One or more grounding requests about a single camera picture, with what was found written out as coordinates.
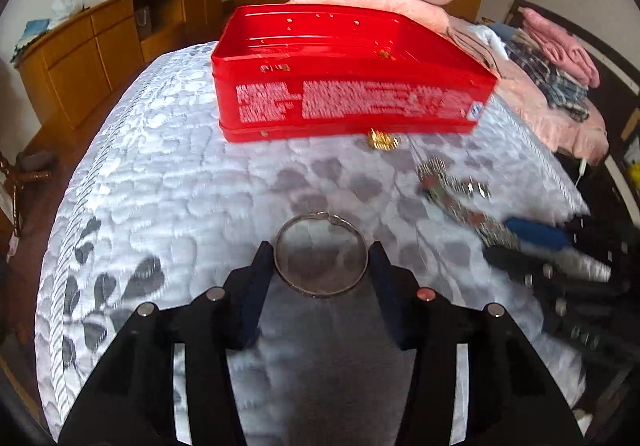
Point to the white plastic bag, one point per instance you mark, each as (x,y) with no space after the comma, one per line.
(67,1)

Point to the pink bed sheet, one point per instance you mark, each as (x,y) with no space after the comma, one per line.
(550,124)

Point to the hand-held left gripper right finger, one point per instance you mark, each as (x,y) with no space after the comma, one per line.
(395,296)

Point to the white cloth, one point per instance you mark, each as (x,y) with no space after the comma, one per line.
(490,39)

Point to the wooden sideboard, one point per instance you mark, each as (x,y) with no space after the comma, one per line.
(100,51)

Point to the pink folded blanket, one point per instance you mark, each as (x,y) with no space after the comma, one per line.
(560,46)

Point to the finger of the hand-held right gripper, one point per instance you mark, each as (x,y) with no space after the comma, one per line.
(540,234)
(515,265)

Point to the wooden coat rack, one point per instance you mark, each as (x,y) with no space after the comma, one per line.
(15,186)

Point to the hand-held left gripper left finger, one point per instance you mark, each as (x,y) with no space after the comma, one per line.
(250,296)

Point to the red tin box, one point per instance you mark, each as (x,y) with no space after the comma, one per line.
(350,91)

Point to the silver bangle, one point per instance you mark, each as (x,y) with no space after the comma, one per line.
(322,215)

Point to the stack of plaid clothes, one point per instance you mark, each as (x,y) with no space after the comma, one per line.
(550,76)

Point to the grey floral bedspread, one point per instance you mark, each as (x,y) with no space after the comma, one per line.
(200,201)

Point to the small gold ornament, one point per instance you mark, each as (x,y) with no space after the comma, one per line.
(382,140)

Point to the grey paper bag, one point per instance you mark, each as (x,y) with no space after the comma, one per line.
(144,19)

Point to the blue paper stack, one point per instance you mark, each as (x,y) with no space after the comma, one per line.
(32,31)

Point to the dark wooden headboard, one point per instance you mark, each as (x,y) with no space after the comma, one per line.
(617,71)

